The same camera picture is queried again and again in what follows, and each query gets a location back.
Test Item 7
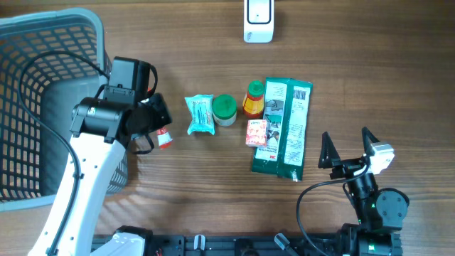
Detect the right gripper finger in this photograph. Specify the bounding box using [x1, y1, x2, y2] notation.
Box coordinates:
[362, 127, 380, 156]
[318, 132, 341, 169]

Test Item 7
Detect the long red snack stick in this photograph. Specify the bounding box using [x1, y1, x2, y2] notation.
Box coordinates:
[156, 127, 173, 149]

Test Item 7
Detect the green 3M gloves package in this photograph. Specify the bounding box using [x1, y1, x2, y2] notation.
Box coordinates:
[252, 77, 313, 182]

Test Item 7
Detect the teal white tissue packet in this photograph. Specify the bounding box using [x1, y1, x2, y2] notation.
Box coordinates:
[185, 95, 215, 135]

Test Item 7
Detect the green lid white jar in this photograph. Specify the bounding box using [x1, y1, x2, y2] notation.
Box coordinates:
[212, 94, 237, 127]

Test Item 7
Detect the small red candy box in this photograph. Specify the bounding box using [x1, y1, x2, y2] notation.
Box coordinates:
[245, 119, 267, 147]

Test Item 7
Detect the red sriracha bottle green cap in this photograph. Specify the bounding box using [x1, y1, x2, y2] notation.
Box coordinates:
[242, 80, 264, 119]

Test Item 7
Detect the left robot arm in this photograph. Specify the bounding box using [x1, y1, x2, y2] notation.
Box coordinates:
[29, 57, 171, 255]

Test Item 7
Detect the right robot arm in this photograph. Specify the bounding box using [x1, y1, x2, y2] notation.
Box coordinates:
[318, 127, 410, 256]

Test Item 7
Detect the white barcode scanner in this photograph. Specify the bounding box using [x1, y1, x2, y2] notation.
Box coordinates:
[243, 0, 274, 43]

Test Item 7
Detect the grey plastic shopping basket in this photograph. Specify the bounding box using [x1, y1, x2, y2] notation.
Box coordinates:
[1, 8, 111, 211]

